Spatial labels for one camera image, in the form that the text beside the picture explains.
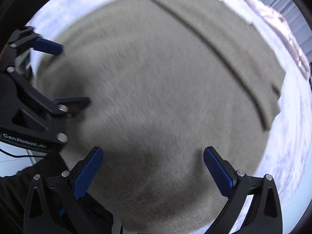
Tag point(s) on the lavender plush bedspread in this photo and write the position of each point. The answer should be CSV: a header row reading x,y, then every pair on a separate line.
x,y
287,138

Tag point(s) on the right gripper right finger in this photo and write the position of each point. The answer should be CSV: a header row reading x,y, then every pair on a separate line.
x,y
231,185

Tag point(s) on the olive knit sweater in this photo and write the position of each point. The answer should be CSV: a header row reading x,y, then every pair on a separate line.
x,y
158,102

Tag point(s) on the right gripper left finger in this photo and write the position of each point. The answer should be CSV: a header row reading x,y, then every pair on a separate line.
x,y
75,185

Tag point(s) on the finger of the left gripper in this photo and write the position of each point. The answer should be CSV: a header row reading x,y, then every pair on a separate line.
x,y
43,45
71,106

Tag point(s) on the pink satin puffer jacket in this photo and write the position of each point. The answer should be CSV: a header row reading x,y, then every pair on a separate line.
x,y
280,25

